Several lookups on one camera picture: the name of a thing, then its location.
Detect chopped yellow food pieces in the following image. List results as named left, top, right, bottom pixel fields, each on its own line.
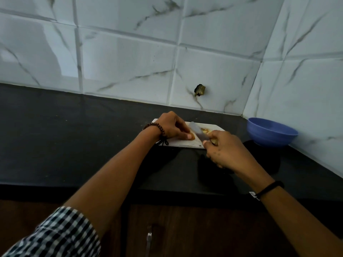
left=201, top=127, right=218, bottom=145

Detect black wristband with charm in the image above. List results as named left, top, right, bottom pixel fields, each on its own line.
left=249, top=181, right=285, bottom=202

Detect brown bead bracelet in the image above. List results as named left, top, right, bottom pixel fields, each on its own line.
left=142, top=122, right=170, bottom=146

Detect person's right forearm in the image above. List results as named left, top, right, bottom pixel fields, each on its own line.
left=260, top=188, right=343, bottom=257

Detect person's left forearm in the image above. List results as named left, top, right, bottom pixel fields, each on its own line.
left=64, top=128, right=161, bottom=236

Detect white cutting board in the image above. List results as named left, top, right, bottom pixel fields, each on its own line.
left=151, top=119, right=225, bottom=150

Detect metal cabinet handle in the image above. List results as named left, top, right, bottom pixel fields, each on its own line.
left=145, top=232, right=153, bottom=257

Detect steel kitchen knife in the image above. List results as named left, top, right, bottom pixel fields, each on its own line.
left=188, top=121, right=212, bottom=142

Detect person's right hand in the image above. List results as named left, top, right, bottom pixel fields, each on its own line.
left=203, top=130, right=275, bottom=193

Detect person's left hand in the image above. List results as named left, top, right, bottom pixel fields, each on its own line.
left=154, top=111, right=195, bottom=141

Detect black white checkered shirt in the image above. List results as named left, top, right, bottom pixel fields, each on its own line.
left=1, top=206, right=102, bottom=257

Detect blue plastic bowl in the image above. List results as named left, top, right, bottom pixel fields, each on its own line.
left=247, top=117, right=299, bottom=147

